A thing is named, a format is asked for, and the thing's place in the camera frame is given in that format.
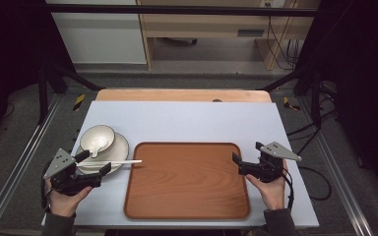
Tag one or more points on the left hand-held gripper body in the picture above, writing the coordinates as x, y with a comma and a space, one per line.
60, 164

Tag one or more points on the white chopstick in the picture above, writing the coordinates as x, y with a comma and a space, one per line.
119, 165
124, 161

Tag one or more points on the black metal stand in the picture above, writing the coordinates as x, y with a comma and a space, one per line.
42, 95
315, 98

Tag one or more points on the white cabinet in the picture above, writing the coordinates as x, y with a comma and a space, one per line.
98, 37

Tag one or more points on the pale table cover board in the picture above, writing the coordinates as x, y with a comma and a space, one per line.
183, 121

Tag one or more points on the white round plate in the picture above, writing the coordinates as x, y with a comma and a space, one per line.
120, 150

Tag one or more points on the brown wooden tray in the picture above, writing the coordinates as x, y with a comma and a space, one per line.
187, 183

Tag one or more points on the black metal crossbar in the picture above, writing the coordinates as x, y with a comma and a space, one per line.
177, 10

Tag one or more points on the white soup spoon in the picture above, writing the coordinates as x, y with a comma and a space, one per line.
99, 142

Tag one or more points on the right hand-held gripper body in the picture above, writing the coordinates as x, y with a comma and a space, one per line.
269, 168

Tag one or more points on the person's left hand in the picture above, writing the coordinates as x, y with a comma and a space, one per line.
64, 204

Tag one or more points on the white bowl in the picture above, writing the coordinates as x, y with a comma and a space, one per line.
104, 132

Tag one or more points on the black curtain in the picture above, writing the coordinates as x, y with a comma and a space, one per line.
367, 65
10, 49

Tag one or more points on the aluminium floor rail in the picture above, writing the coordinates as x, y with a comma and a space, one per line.
19, 157
336, 170

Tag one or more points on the wooden desk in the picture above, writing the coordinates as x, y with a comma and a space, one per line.
206, 24

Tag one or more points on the yellow black tape strip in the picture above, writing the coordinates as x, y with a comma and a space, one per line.
288, 103
78, 102

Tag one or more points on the light wooden table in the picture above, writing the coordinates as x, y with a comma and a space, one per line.
160, 95

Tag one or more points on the person's right hand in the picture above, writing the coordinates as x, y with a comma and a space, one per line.
271, 194

